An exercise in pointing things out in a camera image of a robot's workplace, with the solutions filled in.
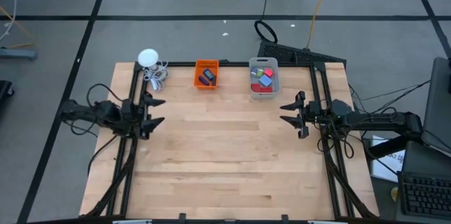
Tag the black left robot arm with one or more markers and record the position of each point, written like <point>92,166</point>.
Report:
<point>91,113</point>

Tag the orange slatted plastic basket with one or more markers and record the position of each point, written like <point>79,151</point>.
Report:
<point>198,72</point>

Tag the grey computer monitor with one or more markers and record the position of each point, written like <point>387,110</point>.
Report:
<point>438,104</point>

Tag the dark blue case with screen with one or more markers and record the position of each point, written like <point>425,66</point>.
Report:
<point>209,74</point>

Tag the clear plastic bin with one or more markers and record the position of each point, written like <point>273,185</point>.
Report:
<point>275,86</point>

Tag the black perforated computer case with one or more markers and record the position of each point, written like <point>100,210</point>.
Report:
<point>289,53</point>

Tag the white paper sheet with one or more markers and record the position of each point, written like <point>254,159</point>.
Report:
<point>387,167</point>

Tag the dark grey desk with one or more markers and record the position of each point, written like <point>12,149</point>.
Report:
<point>423,160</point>

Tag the white bulb lamp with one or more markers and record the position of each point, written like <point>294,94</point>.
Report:
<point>148,57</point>

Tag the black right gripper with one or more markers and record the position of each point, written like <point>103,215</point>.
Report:
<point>313,113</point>

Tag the silver metal bracket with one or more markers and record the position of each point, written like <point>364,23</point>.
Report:
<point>132,222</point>
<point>327,222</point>

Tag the black keyboard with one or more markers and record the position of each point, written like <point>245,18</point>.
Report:
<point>426,196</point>

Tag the grey table foot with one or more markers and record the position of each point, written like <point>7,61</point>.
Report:
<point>17,54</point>

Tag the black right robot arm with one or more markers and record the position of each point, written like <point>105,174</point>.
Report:
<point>380,120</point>

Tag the purple and white wall charger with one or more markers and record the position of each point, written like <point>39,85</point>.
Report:
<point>253,72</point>

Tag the black table clamp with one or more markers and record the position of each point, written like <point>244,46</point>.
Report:
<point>182,218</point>
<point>285,218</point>

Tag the light blue wall charger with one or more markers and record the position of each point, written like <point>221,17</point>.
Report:
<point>265,80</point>

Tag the pink wall charger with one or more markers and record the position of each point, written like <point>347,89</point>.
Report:
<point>269,73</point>

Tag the black chair base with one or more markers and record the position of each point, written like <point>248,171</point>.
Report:
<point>4,92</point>

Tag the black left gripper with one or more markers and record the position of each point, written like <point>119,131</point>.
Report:
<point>134,118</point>

